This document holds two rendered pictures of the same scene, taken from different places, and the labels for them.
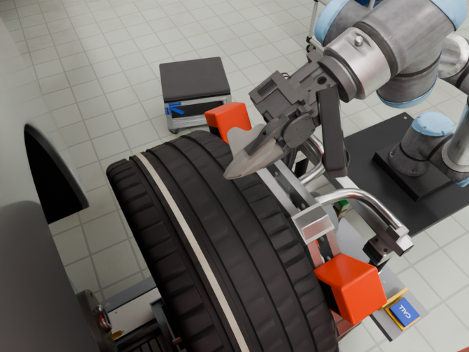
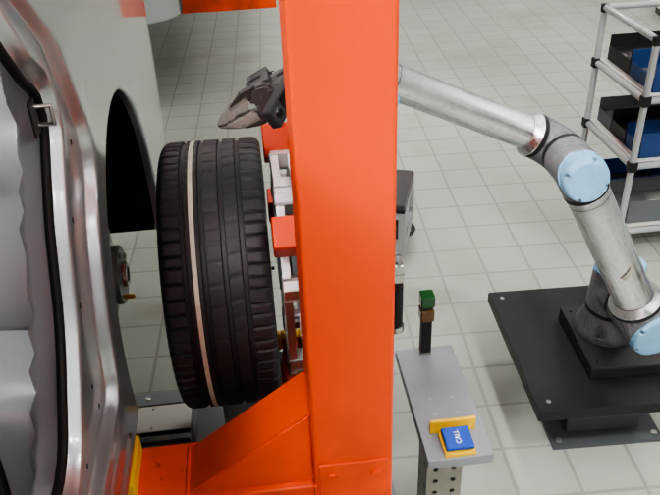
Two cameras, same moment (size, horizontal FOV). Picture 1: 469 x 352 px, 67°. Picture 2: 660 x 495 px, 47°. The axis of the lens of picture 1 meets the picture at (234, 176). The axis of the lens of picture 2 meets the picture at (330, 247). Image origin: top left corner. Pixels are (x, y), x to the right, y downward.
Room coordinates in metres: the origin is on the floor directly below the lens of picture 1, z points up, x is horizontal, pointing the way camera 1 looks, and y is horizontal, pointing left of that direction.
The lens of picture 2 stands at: (-1.00, -0.85, 1.93)
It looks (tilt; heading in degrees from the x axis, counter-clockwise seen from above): 33 degrees down; 25
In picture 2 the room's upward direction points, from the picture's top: 2 degrees counter-clockwise
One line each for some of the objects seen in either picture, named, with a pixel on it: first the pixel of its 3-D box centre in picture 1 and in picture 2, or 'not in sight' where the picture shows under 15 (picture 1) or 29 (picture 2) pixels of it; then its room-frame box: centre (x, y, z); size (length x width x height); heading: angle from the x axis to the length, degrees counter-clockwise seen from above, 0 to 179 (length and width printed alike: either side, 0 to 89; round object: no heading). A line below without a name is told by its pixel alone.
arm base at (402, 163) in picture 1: (412, 154); (607, 315); (1.10, -0.84, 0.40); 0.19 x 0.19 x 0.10
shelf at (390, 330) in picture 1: (364, 273); (440, 402); (0.50, -0.47, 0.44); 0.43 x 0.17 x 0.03; 30
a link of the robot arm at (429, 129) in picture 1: (428, 135); (617, 283); (1.09, -0.85, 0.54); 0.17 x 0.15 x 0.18; 33
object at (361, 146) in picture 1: (393, 184); (594, 373); (1.10, -0.84, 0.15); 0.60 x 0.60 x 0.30; 28
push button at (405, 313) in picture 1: (403, 312); (457, 439); (0.35, -0.56, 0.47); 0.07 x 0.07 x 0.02; 30
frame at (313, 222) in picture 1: (268, 242); (291, 264); (0.41, -0.09, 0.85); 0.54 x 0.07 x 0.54; 30
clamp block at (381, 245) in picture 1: (386, 244); (383, 269); (0.37, -0.35, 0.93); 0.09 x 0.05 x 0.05; 120
